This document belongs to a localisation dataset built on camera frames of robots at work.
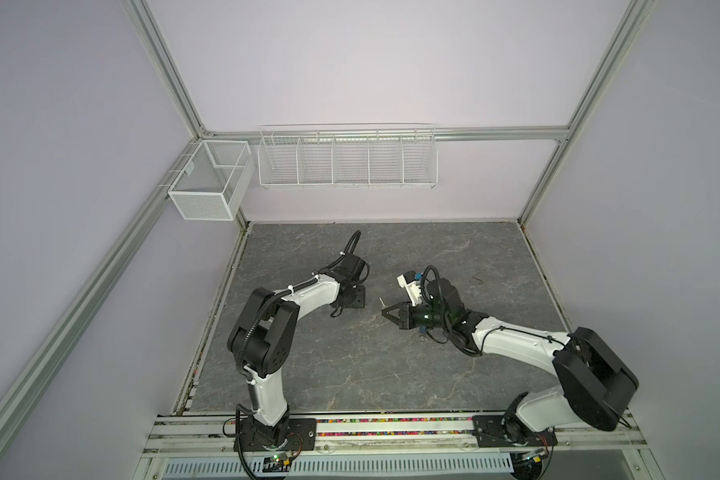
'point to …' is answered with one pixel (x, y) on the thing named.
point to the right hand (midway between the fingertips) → (382, 315)
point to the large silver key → (384, 306)
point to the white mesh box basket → (215, 181)
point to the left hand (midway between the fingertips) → (356, 302)
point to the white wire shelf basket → (352, 156)
